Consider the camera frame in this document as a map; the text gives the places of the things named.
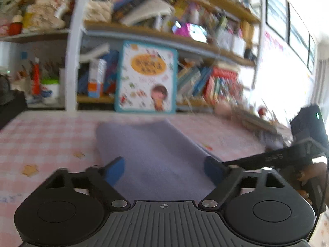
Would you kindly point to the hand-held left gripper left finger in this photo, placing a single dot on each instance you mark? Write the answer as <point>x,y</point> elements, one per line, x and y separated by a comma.
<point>115,171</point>

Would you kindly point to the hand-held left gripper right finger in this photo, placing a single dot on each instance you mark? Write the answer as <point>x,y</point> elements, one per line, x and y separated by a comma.
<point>214,171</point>

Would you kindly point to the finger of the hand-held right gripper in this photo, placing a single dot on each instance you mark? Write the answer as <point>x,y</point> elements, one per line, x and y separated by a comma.
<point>267,157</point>

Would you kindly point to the pink and purple sweater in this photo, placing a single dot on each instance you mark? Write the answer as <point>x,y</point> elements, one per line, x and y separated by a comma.
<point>159,154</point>

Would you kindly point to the person's right hand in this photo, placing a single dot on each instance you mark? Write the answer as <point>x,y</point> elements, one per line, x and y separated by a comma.
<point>312,176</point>

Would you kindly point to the stack of picture books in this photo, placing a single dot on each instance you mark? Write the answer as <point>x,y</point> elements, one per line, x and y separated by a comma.
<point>257,123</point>

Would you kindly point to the pink plush toy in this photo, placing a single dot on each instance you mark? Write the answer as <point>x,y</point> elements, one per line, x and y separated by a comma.
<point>223,109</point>

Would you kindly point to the pink checked tablecloth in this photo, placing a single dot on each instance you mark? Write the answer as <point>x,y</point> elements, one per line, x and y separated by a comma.
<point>51,139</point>

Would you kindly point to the row of colourful books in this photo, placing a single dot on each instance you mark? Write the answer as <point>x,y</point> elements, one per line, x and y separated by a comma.
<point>210,85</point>

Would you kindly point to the white and orange box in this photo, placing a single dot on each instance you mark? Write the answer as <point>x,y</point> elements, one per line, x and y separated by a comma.
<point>97,78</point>

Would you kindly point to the children's picture book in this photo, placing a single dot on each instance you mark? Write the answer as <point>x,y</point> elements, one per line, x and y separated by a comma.
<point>146,77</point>

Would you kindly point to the window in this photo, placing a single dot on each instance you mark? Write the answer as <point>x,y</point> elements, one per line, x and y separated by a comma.
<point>298,30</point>

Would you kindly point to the white jar with green rim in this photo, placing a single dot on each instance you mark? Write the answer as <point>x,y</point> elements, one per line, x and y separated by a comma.
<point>50,90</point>

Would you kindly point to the row of blue books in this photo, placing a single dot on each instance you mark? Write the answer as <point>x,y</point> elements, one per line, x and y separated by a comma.
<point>110,67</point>

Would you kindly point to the white wooden bookshelf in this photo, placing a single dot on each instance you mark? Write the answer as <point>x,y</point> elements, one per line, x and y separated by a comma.
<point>73,69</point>

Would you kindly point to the black case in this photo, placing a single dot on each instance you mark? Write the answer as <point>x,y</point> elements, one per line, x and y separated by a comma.
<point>12,110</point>

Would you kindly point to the red tassel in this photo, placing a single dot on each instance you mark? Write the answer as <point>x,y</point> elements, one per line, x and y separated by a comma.
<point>36,79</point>

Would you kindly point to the white quilted handbag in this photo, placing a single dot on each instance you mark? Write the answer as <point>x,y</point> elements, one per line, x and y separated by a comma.
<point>100,7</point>

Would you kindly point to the row of mixed books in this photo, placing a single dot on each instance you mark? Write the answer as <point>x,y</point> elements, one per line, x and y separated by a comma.
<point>144,2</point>

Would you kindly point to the plush cat ornament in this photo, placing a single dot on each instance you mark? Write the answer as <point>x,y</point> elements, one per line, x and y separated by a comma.
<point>45,10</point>

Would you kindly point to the red round figurine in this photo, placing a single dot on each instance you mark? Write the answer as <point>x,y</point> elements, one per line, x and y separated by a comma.
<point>16,25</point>

